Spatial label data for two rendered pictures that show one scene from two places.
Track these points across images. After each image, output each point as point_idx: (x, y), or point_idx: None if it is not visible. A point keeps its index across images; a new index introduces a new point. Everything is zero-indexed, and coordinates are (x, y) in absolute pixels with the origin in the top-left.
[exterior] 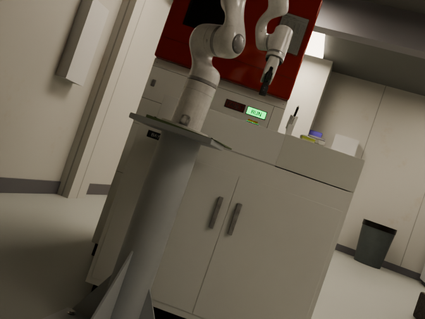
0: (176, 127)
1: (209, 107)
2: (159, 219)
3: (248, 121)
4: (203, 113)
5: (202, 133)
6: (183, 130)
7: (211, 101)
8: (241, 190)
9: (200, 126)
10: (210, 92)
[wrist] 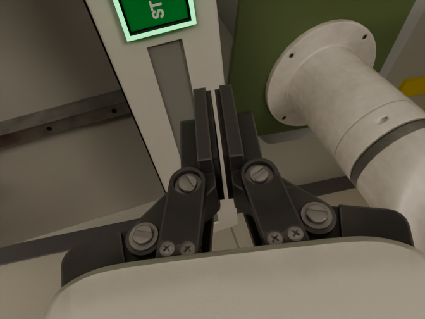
0: (400, 52)
1: (372, 83)
2: None
3: (194, 11)
4: (374, 71)
5: (363, 26)
6: (408, 35)
7: (384, 95)
8: None
9: (344, 52)
10: (420, 108)
